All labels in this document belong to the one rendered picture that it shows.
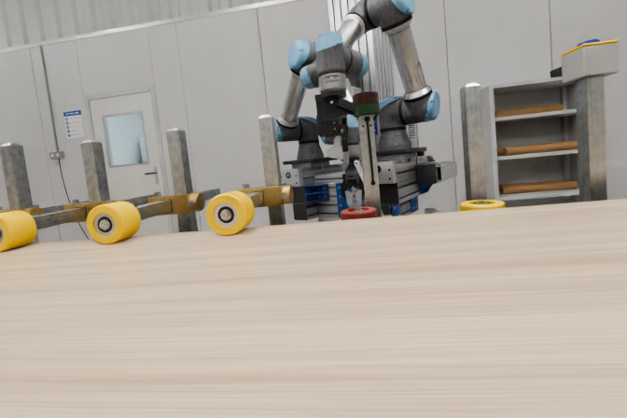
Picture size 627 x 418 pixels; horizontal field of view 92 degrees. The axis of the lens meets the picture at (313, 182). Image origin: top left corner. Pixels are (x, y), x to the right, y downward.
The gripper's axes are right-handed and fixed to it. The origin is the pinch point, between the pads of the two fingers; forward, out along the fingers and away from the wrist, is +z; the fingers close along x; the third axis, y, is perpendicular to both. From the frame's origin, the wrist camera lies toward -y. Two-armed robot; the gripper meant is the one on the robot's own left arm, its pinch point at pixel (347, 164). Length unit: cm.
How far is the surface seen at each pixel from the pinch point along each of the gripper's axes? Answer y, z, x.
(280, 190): 17.5, 4.7, 10.3
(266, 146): 20.0, -6.6, 9.5
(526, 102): -190, -41, -253
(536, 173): -196, 33, -253
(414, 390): -2, 11, 69
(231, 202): 22.1, 4.4, 31.1
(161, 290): 22, 11, 55
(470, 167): -28.9, 3.3, 9.6
